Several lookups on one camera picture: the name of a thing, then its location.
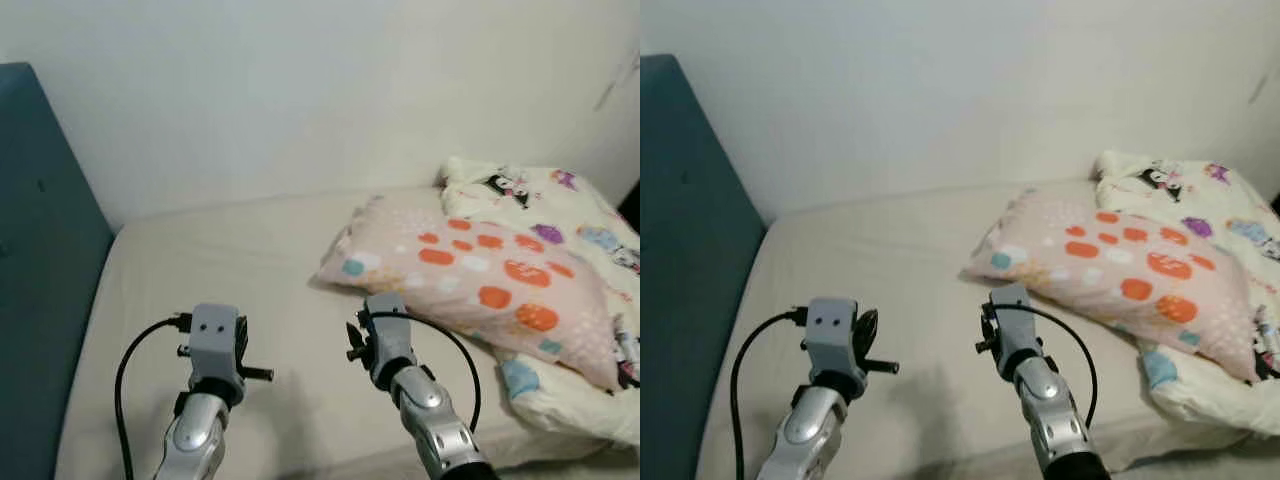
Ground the beige mattress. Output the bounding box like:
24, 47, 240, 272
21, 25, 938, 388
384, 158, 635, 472
55, 185, 621, 480
695, 178, 1246, 480

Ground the dark teal upholstered headboard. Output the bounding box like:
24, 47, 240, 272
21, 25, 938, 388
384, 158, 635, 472
640, 53, 769, 480
0, 62, 116, 480

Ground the pink pillow with orange prints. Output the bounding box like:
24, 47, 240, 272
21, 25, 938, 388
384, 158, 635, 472
313, 195, 623, 393
963, 188, 1261, 384

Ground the cream cartoon print blanket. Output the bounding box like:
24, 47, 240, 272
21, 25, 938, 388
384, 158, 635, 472
437, 155, 641, 446
1095, 150, 1280, 436

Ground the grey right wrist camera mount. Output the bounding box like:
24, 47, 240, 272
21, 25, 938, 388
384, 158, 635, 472
362, 293, 416, 386
988, 283, 1036, 366

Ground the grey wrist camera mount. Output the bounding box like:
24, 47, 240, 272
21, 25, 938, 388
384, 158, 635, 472
190, 303, 241, 386
362, 293, 416, 386
988, 283, 1036, 366
807, 297, 859, 379

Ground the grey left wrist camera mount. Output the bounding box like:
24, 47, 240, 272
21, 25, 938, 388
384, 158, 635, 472
190, 303, 241, 386
807, 297, 859, 379

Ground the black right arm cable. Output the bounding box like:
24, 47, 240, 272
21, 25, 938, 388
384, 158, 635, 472
985, 303, 1099, 426
360, 312, 483, 431

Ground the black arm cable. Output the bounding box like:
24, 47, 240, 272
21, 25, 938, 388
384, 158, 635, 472
730, 308, 811, 480
360, 312, 483, 431
114, 314, 193, 480
985, 303, 1099, 426

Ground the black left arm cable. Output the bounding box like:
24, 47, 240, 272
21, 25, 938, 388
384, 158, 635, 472
730, 308, 811, 480
114, 314, 193, 480

